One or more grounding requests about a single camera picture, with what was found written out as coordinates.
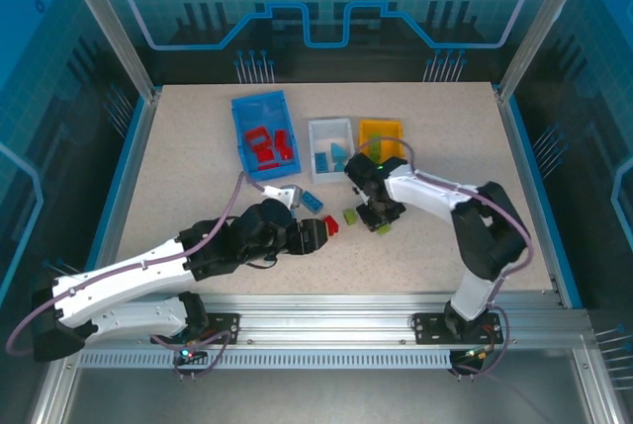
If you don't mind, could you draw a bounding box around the yellow plastic bin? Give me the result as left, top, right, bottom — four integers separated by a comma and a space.
356, 119, 406, 158

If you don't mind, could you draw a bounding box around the white plastic bin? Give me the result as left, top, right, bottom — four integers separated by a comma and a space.
307, 117, 355, 184

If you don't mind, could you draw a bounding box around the blue plastic bin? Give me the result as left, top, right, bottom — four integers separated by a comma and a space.
230, 90, 303, 184

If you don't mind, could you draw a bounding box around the small circuit board with LED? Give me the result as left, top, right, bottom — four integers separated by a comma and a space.
462, 344, 496, 364
175, 342, 207, 365

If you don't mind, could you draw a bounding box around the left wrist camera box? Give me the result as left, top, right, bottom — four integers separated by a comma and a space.
264, 184, 304, 212

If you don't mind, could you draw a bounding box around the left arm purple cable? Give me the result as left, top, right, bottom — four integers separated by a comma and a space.
5, 171, 271, 359

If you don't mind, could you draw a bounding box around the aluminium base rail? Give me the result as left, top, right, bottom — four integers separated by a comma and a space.
63, 292, 594, 352

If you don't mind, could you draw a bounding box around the red window frame lego piece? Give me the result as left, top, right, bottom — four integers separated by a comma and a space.
243, 126, 271, 148

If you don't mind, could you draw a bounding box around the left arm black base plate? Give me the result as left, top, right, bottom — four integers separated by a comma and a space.
150, 312, 242, 346

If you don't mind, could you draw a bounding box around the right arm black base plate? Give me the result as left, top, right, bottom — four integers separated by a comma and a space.
412, 311, 503, 345

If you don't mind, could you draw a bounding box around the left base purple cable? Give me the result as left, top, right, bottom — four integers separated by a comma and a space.
147, 311, 244, 382

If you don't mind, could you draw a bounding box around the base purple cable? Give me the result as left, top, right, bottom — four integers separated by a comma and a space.
447, 302, 513, 381
147, 311, 244, 382

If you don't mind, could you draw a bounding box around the slotted grey cable duct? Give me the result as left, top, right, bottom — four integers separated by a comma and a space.
77, 348, 455, 372

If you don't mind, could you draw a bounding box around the aluminium table side rail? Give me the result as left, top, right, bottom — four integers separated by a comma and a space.
494, 87, 570, 307
73, 87, 162, 306

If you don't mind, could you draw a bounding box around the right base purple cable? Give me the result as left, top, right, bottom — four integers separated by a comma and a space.
447, 302, 513, 381

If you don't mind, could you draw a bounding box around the aluminium frame post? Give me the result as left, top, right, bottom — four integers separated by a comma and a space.
497, 0, 580, 102
56, 0, 162, 102

